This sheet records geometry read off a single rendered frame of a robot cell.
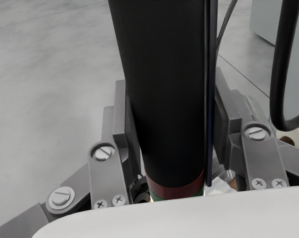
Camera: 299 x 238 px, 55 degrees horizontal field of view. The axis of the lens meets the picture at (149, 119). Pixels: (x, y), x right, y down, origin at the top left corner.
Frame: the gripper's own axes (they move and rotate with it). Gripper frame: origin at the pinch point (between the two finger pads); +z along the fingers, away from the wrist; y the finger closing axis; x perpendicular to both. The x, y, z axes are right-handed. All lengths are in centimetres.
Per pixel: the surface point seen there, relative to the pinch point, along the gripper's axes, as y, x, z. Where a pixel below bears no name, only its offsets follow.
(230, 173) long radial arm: 10.2, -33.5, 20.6
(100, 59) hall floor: -60, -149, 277
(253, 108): 19, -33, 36
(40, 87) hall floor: -120, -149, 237
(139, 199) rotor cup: -5.0, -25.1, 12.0
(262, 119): 20, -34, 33
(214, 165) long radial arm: 8.3, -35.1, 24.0
